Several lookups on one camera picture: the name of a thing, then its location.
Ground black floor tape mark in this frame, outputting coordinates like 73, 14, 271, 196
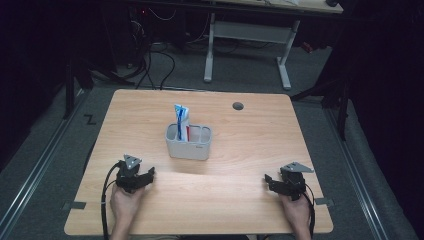
82, 113, 98, 126

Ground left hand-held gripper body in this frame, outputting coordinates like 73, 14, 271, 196
114, 153, 145, 195

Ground white table frame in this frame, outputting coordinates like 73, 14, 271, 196
202, 0, 345, 92

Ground person's left hand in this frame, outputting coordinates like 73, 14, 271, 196
109, 183, 147, 222

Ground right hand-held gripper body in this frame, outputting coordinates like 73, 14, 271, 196
278, 161, 315, 202

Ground person's right hand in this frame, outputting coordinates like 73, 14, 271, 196
278, 192, 313, 232

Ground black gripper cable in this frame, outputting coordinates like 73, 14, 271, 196
301, 182, 317, 240
100, 161, 122, 240

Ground black floor cables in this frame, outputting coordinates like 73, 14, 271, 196
117, 41, 177, 91

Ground grey compartment holder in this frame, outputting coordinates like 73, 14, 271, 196
164, 122, 214, 161

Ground white and blue toothpaste tube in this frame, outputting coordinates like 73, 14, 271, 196
173, 103, 191, 142

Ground black metal stand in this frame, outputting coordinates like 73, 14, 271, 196
290, 74, 352, 142
62, 59, 95, 120

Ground blue toothbrush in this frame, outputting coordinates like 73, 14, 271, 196
177, 109, 185, 141

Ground dark computer tower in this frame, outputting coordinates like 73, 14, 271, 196
127, 2, 152, 68

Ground metal floor rail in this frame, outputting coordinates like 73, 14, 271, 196
323, 107, 392, 240
0, 89, 88, 232

